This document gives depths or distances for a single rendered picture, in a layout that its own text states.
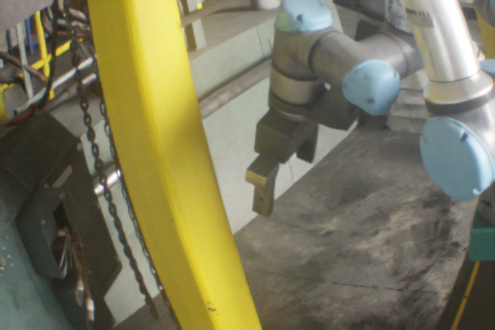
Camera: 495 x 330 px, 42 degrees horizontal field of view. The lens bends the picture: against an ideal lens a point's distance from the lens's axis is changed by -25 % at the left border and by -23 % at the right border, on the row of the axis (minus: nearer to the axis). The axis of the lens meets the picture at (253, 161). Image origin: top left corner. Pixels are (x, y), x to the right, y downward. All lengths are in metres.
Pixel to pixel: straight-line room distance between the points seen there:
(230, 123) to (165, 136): 1.52
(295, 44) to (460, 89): 0.30
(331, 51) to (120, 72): 0.28
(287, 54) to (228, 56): 1.51
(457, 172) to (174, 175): 0.42
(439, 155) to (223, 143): 1.75
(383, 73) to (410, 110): 2.13
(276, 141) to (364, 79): 0.20
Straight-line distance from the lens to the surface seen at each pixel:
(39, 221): 1.28
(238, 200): 2.65
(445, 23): 0.82
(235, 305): 1.23
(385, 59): 1.01
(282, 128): 1.10
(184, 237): 1.12
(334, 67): 0.99
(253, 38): 2.65
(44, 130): 1.53
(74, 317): 1.45
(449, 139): 0.84
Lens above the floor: 1.28
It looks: 24 degrees down
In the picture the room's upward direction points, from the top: 14 degrees counter-clockwise
